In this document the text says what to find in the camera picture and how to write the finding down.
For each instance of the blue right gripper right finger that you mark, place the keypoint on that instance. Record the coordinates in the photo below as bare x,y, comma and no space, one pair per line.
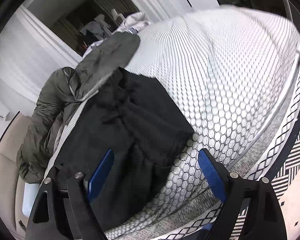
214,179

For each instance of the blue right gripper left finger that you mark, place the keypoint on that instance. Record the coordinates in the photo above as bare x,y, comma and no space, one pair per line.
97,180

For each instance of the black pants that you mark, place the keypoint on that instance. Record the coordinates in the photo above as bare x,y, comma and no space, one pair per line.
134,117

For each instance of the light blue pillow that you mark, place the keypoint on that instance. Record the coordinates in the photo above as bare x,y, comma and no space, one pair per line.
30,193

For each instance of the beige upholstered headboard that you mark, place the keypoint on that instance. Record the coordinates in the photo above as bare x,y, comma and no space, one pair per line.
11,185

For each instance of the white honeycomb mattress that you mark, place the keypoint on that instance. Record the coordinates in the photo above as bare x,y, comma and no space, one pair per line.
234,73

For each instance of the grey duvet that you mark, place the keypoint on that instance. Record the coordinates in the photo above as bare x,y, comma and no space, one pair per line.
63,92

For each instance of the white office chair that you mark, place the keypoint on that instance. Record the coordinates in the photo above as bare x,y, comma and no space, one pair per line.
117,17

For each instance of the white crumpled bedsheet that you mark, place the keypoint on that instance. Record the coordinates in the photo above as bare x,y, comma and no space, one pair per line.
133,24

